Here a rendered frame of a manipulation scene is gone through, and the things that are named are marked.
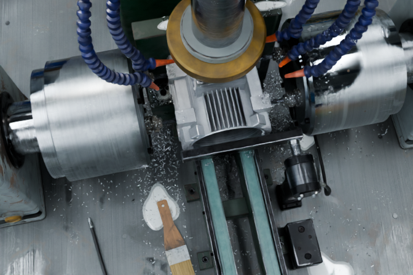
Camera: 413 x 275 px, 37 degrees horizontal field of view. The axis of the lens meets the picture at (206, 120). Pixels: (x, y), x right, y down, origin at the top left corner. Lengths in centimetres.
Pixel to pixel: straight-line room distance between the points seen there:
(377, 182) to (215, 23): 70
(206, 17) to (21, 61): 76
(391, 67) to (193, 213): 56
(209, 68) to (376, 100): 36
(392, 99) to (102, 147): 57
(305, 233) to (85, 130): 55
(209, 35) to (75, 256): 67
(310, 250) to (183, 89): 46
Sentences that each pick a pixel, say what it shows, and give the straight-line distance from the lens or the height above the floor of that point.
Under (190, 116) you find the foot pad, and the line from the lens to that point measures 123.
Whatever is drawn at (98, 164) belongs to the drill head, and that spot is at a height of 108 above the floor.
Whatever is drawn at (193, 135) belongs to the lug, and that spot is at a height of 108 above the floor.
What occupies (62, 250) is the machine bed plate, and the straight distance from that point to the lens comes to 148.
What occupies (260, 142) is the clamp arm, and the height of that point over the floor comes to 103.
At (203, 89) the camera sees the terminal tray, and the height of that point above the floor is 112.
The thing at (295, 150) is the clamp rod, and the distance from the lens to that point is 128.
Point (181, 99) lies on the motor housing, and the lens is 125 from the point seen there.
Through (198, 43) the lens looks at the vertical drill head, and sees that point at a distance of 108.
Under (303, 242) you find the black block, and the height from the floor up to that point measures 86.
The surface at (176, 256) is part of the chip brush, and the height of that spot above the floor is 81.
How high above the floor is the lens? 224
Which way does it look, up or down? 71 degrees down
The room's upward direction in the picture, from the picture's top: 2 degrees clockwise
